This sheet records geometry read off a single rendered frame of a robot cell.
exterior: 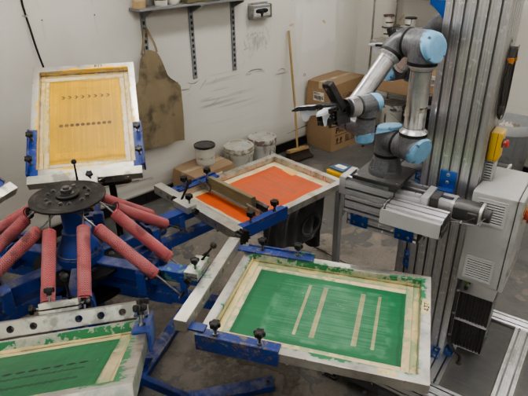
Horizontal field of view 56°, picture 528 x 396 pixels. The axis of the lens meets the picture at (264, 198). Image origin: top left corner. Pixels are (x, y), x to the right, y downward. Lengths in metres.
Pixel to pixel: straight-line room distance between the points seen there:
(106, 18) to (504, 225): 3.26
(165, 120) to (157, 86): 0.31
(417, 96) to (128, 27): 2.88
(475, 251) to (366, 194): 0.56
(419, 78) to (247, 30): 3.29
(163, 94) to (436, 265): 2.89
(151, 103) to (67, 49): 0.83
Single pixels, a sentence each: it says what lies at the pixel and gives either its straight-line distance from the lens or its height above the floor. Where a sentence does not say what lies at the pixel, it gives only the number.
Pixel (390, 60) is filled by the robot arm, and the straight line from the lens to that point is 2.13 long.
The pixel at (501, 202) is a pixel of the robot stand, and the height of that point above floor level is 1.21.
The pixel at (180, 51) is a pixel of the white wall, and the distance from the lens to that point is 4.73.
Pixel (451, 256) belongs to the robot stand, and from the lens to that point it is 2.59.
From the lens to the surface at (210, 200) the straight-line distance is 2.74.
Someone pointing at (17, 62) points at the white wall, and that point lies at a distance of 4.11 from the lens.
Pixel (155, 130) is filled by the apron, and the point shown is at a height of 0.71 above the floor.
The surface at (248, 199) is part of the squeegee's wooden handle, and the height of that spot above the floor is 1.05.
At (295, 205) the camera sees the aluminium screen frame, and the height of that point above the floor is 0.99.
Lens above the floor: 2.21
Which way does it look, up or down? 27 degrees down
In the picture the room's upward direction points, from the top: 1 degrees counter-clockwise
